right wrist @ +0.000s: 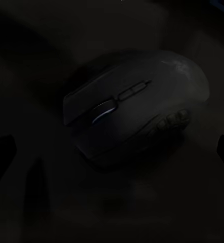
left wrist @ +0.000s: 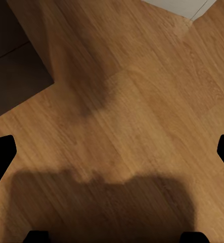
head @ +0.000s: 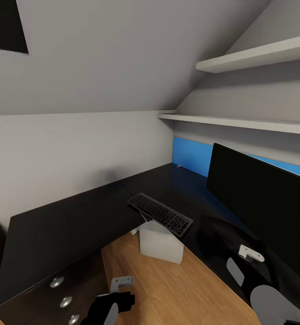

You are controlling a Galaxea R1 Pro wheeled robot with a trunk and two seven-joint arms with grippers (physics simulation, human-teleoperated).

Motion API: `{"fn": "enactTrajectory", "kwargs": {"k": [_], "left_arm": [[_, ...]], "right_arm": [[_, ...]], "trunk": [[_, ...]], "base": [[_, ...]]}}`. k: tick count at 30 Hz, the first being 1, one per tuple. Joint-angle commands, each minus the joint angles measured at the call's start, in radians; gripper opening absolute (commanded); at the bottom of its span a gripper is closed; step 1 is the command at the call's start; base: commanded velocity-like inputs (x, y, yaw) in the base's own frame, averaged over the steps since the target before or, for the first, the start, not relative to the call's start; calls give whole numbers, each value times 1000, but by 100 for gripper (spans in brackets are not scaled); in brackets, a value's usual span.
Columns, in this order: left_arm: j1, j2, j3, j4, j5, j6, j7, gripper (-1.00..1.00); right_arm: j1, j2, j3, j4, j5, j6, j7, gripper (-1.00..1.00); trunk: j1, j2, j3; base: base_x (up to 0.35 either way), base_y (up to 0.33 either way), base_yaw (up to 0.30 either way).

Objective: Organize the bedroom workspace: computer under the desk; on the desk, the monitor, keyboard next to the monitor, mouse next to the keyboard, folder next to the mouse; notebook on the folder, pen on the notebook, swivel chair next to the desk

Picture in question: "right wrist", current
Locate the mouse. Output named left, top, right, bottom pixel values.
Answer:
left=63, top=50, right=210, bottom=166

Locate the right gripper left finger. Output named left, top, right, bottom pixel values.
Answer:
left=0, top=135, right=17, bottom=180

